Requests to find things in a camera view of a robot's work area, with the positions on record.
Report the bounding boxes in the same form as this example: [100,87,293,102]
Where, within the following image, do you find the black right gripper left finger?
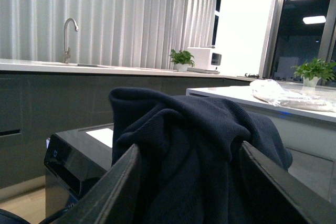
[55,144,142,223]

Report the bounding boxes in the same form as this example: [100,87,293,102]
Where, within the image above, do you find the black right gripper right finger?
[238,142,335,223]

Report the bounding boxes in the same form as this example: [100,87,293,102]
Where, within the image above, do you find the dark navy knit garment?
[109,88,292,223]

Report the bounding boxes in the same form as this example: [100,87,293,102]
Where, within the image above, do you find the dark grey washing machine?
[44,123,114,217]

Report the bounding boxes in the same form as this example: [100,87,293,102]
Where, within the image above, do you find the white kitchen island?
[186,86,335,204]

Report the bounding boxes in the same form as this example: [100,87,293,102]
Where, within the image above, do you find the clear plastic bag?
[250,80,335,112]

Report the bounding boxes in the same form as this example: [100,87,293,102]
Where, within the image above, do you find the dark kitchen counter cabinet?
[1,59,250,200]

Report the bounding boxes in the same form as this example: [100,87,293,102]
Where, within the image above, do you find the small potted plant right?
[292,58,335,87]

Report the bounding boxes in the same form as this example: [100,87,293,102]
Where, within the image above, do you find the small potted plant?
[292,58,335,87]
[170,49,195,72]

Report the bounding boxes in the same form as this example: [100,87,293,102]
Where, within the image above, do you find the white countertop appliance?
[187,46,222,74]

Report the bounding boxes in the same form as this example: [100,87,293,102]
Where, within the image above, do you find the chrome kitchen faucet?
[63,18,79,63]

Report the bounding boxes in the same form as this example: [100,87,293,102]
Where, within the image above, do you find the small potted plant left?
[170,49,195,72]

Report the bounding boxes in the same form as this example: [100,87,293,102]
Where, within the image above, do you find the white pleated curtain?
[1,0,216,69]

